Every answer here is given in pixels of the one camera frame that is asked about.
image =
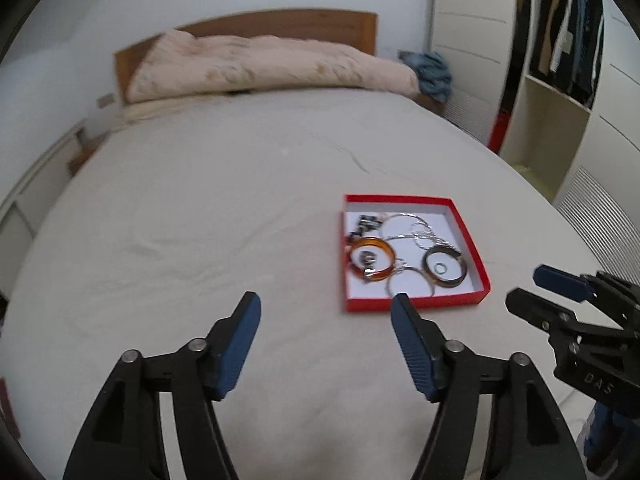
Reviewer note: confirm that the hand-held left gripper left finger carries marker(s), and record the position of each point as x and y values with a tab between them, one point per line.
240	345

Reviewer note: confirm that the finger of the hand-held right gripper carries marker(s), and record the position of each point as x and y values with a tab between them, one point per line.
560	281
535	307

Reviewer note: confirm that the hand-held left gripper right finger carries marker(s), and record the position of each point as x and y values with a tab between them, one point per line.
412	345

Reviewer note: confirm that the red jewelry box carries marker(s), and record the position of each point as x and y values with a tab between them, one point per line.
415	304

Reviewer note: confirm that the thin silver bangle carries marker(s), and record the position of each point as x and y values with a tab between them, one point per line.
387	287

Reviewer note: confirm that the dark brown bangle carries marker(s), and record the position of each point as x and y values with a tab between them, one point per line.
462	272

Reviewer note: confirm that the amber bangle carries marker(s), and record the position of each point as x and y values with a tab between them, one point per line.
387	250

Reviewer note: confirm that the dark metal trinkets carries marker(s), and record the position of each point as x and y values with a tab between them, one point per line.
362	222

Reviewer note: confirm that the person's blue clothing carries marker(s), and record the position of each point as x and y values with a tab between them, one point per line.
610	435

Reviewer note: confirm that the bed with white sheet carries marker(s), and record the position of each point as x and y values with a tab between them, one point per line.
200	210

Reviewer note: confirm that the wooden nightstand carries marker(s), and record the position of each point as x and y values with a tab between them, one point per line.
87	152
431	104

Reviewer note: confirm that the hanging clothes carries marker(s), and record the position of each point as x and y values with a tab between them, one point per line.
565	45

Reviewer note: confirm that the blue crumpled clothes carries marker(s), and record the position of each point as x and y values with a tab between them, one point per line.
430	75

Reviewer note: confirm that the cream pillow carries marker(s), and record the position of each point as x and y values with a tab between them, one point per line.
160	107

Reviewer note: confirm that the pink floral duvet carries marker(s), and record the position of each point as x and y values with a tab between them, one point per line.
275	67

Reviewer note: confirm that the cream wardrobe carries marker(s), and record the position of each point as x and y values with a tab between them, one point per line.
475	10

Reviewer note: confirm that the wooden headboard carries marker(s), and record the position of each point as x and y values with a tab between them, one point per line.
300	22

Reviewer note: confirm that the wall switch plate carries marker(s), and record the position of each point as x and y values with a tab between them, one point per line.
105	101

